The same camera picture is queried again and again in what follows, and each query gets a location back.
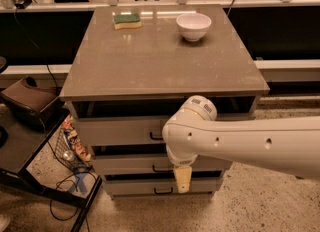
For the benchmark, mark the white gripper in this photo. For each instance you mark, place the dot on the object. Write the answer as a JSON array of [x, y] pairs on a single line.
[[180, 160]]

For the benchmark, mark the grey top drawer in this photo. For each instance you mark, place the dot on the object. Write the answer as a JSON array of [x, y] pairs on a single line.
[[120, 131]]

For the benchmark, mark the grey drawer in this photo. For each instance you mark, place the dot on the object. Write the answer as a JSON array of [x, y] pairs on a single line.
[[120, 131], [150, 163], [159, 187]]

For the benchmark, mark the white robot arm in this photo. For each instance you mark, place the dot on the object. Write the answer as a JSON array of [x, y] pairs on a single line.
[[290, 145]]

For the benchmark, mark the grey bottom drawer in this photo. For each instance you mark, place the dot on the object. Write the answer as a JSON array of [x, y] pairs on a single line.
[[159, 187]]

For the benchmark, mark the grey middle drawer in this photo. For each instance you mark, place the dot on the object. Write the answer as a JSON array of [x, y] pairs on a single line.
[[150, 163]]

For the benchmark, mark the grey drawer cabinet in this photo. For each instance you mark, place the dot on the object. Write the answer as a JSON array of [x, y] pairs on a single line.
[[152, 70]]

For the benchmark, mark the white bowl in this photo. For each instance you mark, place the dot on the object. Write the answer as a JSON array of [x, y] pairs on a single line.
[[193, 26]]

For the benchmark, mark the brown VR headset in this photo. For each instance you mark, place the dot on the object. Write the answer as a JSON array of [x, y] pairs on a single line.
[[30, 104]]

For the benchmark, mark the green yellow sponge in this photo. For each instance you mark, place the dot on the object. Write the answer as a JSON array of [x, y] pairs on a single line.
[[127, 21]]

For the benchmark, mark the black side table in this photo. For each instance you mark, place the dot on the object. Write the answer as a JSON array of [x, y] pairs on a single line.
[[19, 150]]

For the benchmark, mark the black power adapter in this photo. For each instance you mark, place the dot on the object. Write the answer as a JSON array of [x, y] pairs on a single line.
[[22, 4]]

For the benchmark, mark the wire basket with snacks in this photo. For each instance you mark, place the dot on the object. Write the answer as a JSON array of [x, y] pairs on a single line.
[[69, 149]]

